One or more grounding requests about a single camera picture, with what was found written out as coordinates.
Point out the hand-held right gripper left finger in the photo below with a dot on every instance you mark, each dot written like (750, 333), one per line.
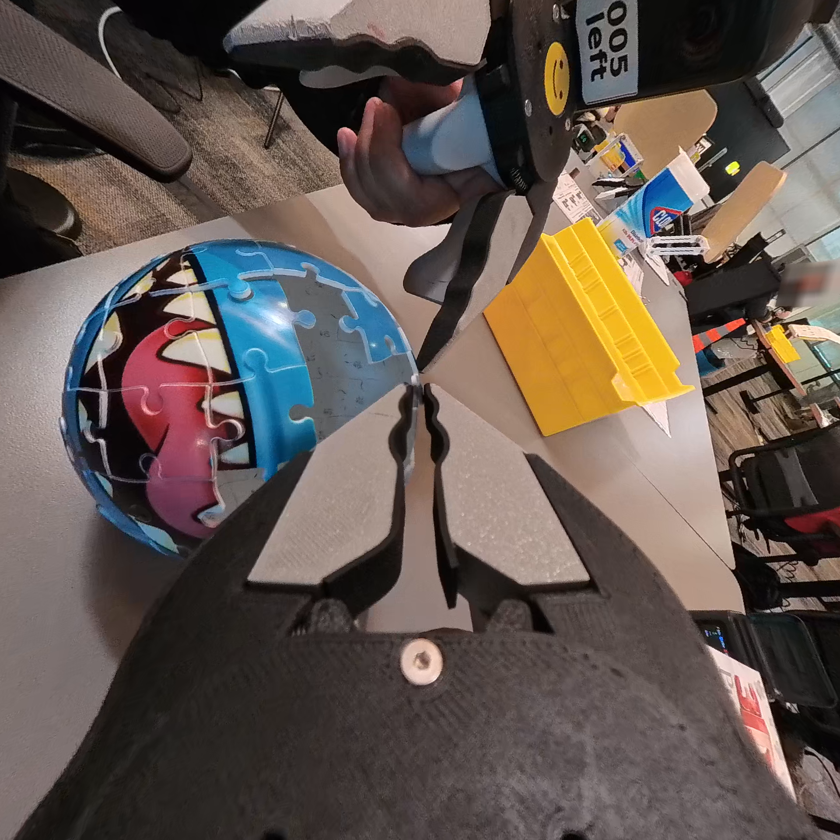
(328, 518)

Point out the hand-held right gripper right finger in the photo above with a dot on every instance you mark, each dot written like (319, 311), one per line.
(512, 518)

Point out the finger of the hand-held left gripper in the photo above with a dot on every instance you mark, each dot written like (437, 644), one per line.
(505, 249)
(407, 23)

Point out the blue puzzle ball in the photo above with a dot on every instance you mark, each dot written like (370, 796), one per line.
(197, 394)

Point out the printed cardboard puzzle box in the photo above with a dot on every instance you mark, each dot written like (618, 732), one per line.
(754, 722)

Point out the person's left hand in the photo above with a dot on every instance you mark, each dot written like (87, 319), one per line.
(387, 184)

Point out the tan wooden chair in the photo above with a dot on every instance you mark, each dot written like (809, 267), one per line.
(663, 124)
(748, 203)

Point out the yellow plastic bin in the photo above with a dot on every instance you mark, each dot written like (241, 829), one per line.
(577, 341)

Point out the blue wipes canister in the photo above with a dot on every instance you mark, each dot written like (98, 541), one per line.
(649, 210)

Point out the white plastic rack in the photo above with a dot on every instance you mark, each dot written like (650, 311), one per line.
(676, 243)

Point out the white paper sheet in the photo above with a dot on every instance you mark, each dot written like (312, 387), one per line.
(659, 417)

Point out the orange traffic cone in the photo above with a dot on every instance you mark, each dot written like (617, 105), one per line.
(718, 334)

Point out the black device with display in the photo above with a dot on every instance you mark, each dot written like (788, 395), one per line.
(728, 633)

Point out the black office chair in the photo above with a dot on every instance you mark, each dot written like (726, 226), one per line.
(787, 485)
(800, 663)

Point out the small yellow bin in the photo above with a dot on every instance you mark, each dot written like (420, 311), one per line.
(782, 344)

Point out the wooden background table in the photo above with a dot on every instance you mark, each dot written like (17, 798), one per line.
(787, 380)

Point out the grey chair armrest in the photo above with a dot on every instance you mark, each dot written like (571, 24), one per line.
(85, 85)

